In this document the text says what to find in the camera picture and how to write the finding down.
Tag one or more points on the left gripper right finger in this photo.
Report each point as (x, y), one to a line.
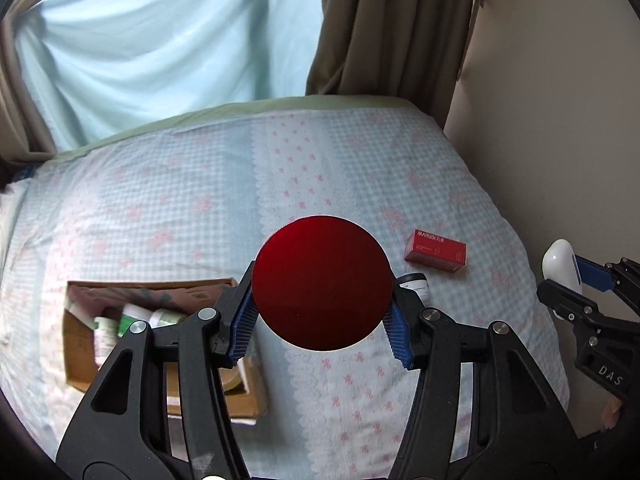
(397, 331)

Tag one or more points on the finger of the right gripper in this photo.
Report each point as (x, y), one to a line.
(572, 307)
(594, 275)

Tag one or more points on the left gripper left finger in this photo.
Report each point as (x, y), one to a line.
(242, 325)

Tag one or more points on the small white jar black lid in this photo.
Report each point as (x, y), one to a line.
(417, 282)

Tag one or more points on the red carton box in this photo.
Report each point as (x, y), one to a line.
(435, 251)

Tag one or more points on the red lid small jar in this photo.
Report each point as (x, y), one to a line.
(322, 283)

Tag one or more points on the white pill bottle green label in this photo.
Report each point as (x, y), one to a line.
(105, 338)

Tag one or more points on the yellow tape roll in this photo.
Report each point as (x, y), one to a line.
(231, 380)

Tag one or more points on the person right hand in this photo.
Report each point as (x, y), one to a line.
(611, 413)

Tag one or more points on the white jar pale green label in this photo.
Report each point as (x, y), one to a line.
(163, 317)

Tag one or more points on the white jar striped green label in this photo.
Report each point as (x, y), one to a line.
(132, 313)

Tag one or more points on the checkered floral bed sheet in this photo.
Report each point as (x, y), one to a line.
(194, 198)

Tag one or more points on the beige left curtain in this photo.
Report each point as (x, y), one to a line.
(24, 135)

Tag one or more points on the brown right curtain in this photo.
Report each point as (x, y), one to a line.
(407, 49)

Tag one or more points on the light blue hanging cloth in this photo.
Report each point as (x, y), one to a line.
(95, 68)

